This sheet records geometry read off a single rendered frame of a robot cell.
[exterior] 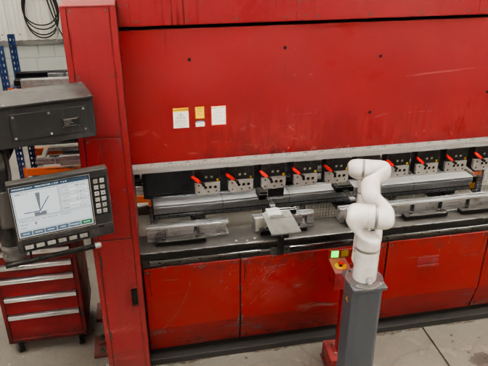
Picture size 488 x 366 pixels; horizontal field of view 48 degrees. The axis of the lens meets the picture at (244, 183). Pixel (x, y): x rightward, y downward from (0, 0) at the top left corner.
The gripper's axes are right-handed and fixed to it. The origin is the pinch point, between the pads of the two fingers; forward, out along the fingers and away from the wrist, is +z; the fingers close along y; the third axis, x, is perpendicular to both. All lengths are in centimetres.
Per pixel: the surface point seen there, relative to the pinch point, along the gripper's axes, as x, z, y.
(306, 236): -26.7, -10.6, -22.5
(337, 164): -7, -52, -38
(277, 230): -47, -24, -12
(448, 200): 74, -18, -42
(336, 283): -13.8, 3.8, 6.4
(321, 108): -19, -88, -41
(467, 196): 88, -18, -44
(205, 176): -87, -52, -32
